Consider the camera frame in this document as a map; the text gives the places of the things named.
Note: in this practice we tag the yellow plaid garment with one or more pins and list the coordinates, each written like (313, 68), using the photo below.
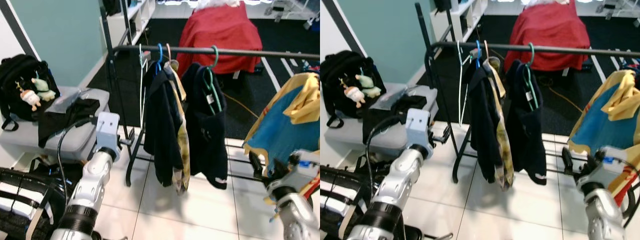
(505, 150)
(183, 155)

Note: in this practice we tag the black metal clothes rack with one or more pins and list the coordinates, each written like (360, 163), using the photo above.
(250, 52)
(575, 49)

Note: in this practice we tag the black backpack with plush charms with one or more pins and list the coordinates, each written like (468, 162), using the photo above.
(345, 70)
(20, 75)

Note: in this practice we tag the green clothes hanger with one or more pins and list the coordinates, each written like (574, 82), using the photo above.
(216, 56)
(532, 52)

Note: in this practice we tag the grey padded bench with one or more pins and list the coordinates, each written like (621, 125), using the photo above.
(350, 135)
(75, 142)

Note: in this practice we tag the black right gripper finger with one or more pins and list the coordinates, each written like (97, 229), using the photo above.
(256, 162)
(569, 157)

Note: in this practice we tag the blue and yellow garment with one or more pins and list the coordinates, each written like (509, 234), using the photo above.
(285, 125)
(600, 120)

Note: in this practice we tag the green plush toy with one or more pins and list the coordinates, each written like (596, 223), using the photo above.
(42, 87)
(369, 85)

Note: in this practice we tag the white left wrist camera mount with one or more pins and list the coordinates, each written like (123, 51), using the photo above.
(107, 130)
(419, 127)

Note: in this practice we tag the black folded cloth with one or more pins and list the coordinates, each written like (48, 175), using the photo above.
(395, 112)
(70, 117)

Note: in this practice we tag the red cloth covered table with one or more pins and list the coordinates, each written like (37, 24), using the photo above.
(220, 35)
(550, 35)

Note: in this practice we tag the white crumpled cloth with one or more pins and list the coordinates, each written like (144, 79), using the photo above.
(215, 4)
(545, 3)

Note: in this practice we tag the blue clothes hanger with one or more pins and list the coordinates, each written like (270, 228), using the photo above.
(478, 50)
(160, 50)

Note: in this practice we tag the white plush doll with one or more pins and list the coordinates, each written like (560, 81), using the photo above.
(31, 99)
(356, 94)

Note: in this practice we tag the dark navy jacket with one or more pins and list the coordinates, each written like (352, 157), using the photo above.
(160, 130)
(482, 125)

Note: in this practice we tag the grey flat sleeve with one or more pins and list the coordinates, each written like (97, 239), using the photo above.
(390, 97)
(64, 100)

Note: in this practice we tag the white shelf unit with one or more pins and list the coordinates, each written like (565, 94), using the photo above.
(470, 12)
(140, 15)

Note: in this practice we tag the pink clothes hanger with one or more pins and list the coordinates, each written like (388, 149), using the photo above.
(486, 47)
(169, 50)

